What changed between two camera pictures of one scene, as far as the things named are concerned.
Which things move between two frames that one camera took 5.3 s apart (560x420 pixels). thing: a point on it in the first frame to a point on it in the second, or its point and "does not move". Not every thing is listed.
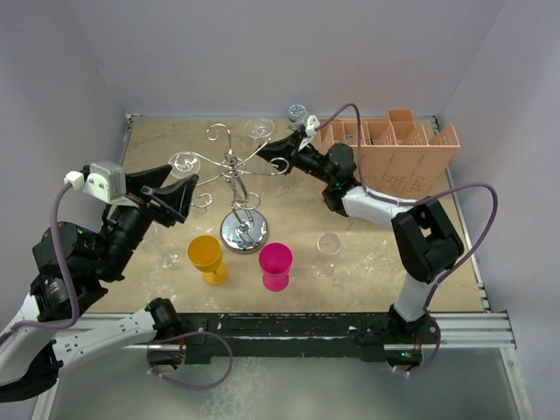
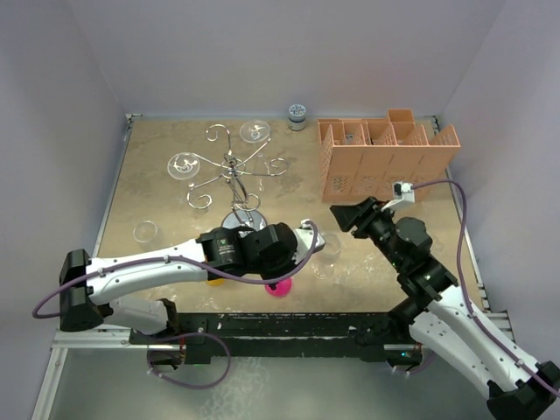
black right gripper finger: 281,148 to 345,214
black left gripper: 175,198 to 297,256
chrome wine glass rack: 244,229 does not move
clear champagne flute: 184,164 does not move
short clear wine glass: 328,246 does not move
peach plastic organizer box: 400,160 does not move
